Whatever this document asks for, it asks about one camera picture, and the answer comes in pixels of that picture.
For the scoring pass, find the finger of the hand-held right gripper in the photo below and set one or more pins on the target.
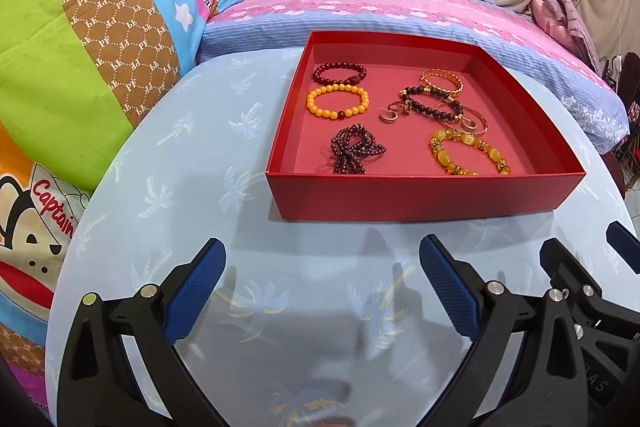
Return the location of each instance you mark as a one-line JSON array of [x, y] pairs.
[[590, 302], [625, 247]]

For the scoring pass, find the pink and blue striped bedsheet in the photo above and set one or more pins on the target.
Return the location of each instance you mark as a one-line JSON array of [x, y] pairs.
[[350, 2]]

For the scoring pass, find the rose gold bangle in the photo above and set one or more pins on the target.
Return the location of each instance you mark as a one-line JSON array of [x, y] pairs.
[[491, 125]]

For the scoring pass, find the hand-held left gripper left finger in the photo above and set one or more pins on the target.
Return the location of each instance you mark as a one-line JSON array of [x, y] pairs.
[[197, 287]]

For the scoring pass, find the red cardboard box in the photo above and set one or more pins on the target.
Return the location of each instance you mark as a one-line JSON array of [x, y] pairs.
[[400, 202]]

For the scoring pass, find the purple cloth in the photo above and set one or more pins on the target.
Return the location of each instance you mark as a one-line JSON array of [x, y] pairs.
[[565, 27]]

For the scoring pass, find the colourful monkey print cushion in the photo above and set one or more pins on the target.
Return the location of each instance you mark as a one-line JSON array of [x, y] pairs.
[[60, 57]]

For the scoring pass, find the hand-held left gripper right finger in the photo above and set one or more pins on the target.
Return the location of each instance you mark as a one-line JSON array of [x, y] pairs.
[[447, 282]]

